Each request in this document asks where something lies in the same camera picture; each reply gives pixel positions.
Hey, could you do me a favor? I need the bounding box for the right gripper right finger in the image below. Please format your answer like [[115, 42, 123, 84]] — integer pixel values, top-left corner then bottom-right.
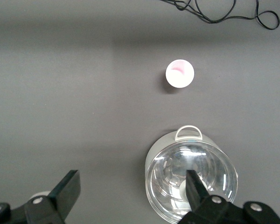
[[177, 169, 280, 224]]

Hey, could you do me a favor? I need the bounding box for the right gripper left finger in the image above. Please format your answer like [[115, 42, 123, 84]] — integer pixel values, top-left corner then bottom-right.
[[0, 169, 81, 224]]

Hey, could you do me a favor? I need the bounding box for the pink plastic cup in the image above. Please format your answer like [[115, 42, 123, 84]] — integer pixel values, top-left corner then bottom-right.
[[165, 59, 195, 89]]

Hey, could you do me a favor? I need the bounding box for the glass lid with tan knob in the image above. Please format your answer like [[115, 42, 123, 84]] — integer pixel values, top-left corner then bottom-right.
[[146, 140, 238, 222]]

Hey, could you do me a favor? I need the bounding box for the dark grey table mat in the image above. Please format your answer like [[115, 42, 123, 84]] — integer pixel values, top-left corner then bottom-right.
[[0, 0, 280, 224]]

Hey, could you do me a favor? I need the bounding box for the white stockpot with loop handles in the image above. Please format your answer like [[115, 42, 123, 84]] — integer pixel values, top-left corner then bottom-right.
[[144, 125, 238, 224]]

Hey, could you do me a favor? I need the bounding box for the loose black cable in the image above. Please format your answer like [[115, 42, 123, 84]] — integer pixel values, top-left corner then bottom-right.
[[158, 0, 280, 30]]

